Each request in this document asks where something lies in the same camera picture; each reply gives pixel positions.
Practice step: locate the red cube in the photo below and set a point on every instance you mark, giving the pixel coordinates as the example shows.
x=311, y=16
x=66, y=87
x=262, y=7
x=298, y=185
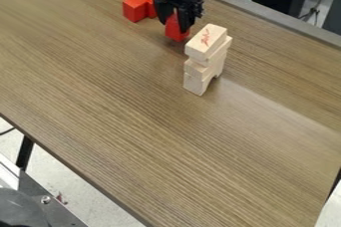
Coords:
x=134, y=9

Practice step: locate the wooden block with red mark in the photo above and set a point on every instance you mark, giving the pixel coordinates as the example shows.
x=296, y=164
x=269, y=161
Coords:
x=205, y=41

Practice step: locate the wooden arch block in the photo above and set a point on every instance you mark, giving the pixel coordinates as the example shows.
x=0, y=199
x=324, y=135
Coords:
x=200, y=80

